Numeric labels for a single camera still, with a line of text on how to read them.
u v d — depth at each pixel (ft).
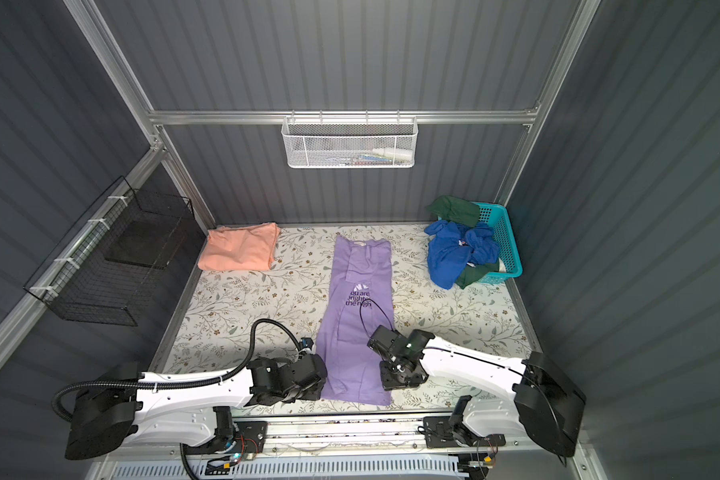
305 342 2.46
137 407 1.39
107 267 2.41
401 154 2.98
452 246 3.33
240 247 3.65
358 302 3.24
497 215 3.77
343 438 2.47
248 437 2.38
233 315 3.16
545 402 1.32
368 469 2.53
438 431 2.41
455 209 3.77
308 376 2.02
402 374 2.19
